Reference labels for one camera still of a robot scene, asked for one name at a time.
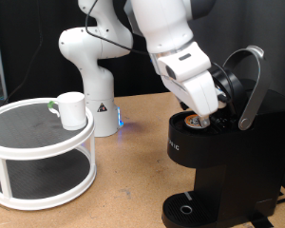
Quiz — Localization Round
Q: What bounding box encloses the silver Keurig lid handle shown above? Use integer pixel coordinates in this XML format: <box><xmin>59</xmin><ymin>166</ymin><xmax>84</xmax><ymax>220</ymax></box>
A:
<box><xmin>222</xmin><ymin>45</ymin><xmax>273</xmax><ymax>132</ymax></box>

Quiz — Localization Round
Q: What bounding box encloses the black Keurig coffee machine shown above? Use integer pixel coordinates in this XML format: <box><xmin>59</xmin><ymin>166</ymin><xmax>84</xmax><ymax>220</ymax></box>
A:
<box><xmin>161</xmin><ymin>45</ymin><xmax>285</xmax><ymax>228</ymax></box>

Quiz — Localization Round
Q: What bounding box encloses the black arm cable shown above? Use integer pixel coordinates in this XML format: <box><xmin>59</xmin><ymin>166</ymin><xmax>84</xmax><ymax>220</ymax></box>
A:
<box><xmin>85</xmin><ymin>0</ymin><xmax>236</xmax><ymax>109</ymax></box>

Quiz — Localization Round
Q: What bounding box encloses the orange-rimmed white coffee pod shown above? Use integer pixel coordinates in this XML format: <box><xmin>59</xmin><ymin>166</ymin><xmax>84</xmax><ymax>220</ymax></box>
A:
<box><xmin>183</xmin><ymin>113</ymin><xmax>210</xmax><ymax>129</ymax></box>

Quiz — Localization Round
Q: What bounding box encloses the white mug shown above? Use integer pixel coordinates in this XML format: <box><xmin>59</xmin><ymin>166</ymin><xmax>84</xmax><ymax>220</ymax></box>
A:
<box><xmin>47</xmin><ymin>91</ymin><xmax>87</xmax><ymax>132</ymax></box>

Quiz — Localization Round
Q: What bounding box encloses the thin black hanging cable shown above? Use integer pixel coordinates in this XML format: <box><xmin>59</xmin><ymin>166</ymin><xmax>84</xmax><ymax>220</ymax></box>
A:
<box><xmin>3</xmin><ymin>0</ymin><xmax>44</xmax><ymax>103</ymax></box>

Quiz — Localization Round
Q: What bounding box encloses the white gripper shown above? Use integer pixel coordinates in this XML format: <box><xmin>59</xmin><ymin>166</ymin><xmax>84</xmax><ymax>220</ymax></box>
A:
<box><xmin>161</xmin><ymin>68</ymin><xmax>220</xmax><ymax>128</ymax></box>

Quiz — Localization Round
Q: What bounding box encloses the black curtain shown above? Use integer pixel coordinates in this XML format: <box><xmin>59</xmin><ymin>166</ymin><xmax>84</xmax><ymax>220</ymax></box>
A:
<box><xmin>0</xmin><ymin>0</ymin><xmax>181</xmax><ymax>103</ymax></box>

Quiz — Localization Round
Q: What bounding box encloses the white two-tier turntable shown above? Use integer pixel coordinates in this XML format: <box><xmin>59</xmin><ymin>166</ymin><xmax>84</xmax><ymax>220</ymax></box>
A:
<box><xmin>0</xmin><ymin>97</ymin><xmax>98</xmax><ymax>212</ymax></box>

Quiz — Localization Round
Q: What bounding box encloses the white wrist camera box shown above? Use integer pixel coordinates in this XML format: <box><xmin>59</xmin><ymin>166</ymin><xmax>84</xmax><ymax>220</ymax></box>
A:
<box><xmin>156</xmin><ymin>41</ymin><xmax>212</xmax><ymax>83</ymax></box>

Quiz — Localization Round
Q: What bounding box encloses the dark grey partition panel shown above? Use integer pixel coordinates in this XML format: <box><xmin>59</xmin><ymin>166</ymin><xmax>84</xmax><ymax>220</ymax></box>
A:
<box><xmin>178</xmin><ymin>0</ymin><xmax>285</xmax><ymax>198</ymax></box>

